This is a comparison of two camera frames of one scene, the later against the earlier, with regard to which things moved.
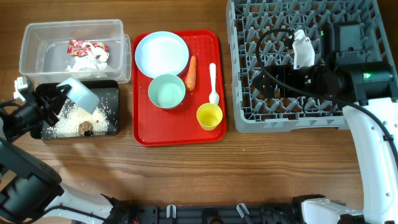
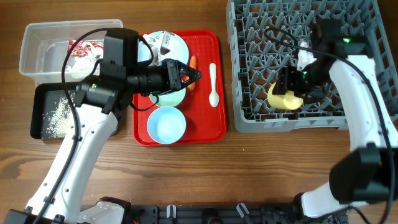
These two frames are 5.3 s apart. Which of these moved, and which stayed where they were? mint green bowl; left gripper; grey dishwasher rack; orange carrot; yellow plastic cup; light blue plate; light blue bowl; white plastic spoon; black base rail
Moved: light blue bowl; yellow plastic cup; left gripper
Stayed: grey dishwasher rack; mint green bowl; light blue plate; white plastic spoon; black base rail; orange carrot
